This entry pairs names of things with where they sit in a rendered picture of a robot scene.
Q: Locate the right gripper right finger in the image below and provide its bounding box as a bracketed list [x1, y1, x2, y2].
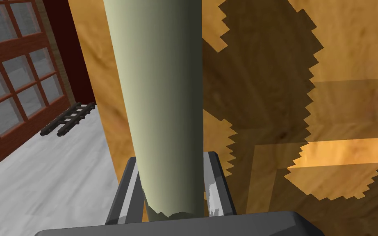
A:
[203, 151, 237, 218]

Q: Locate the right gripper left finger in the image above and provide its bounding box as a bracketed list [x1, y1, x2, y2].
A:
[105, 157, 146, 226]

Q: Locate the pale green bar handle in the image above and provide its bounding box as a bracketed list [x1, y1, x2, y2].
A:
[102, 0, 205, 220]

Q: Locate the black ladder-shaped rack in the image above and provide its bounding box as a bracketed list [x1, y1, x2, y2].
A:
[39, 102, 96, 137]

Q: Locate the red-brown framed window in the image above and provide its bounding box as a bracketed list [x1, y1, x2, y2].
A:
[0, 0, 72, 163]

